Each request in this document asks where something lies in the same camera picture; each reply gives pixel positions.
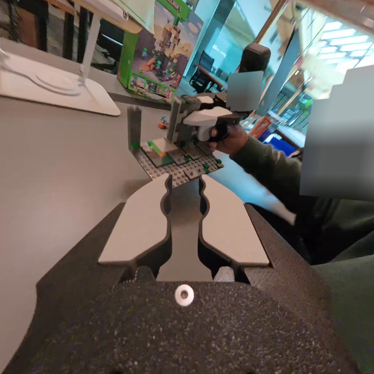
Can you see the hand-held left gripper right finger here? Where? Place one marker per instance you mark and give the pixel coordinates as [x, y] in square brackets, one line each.
[233, 230]

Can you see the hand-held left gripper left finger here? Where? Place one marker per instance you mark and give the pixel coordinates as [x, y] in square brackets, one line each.
[137, 228]

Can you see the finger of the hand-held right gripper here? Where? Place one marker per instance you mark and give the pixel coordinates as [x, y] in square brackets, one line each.
[207, 115]
[206, 100]

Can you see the grey brick tower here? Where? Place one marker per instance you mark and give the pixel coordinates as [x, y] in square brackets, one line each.
[178, 122]

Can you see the grey brick baseplate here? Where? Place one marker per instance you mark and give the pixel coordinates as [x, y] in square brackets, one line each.
[181, 172]

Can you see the person's right forearm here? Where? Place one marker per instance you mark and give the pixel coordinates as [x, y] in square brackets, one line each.
[268, 163]

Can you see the grey desk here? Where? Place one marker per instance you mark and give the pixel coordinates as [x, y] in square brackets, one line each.
[58, 175]

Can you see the person's right hand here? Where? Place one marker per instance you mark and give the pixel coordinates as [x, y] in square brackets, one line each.
[233, 140]

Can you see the wood-edged office table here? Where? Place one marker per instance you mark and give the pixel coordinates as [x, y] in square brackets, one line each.
[213, 74]

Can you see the black office chair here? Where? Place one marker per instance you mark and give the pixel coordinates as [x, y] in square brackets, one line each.
[206, 61]

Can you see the small toy minifigure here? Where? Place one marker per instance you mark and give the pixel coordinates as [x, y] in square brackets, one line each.
[163, 122]

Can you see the dark slanted panel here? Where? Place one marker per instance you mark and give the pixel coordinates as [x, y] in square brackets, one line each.
[282, 73]

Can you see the green toy set box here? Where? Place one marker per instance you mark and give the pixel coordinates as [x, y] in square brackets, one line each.
[160, 52]

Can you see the person's torso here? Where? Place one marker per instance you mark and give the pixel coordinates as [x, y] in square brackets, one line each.
[350, 292]

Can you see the white book stand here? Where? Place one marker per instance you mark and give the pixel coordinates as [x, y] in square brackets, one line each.
[58, 93]

